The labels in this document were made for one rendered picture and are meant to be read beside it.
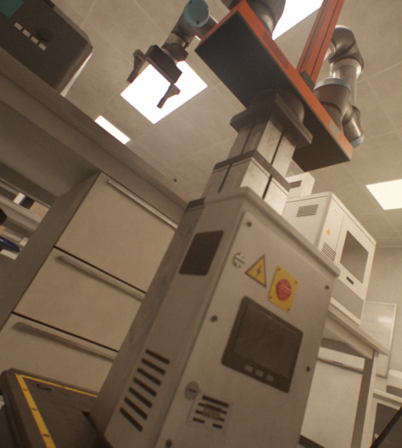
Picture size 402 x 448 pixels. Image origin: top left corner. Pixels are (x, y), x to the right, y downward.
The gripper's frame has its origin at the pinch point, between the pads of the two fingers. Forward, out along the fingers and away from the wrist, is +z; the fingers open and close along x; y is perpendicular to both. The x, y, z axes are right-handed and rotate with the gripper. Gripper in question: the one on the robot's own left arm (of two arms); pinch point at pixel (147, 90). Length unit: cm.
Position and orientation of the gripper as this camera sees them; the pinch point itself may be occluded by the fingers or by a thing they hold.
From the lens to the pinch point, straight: 122.3
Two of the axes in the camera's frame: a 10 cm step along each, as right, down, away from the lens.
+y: -5.3, -3.5, 7.7
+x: -6.5, -4.1, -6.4
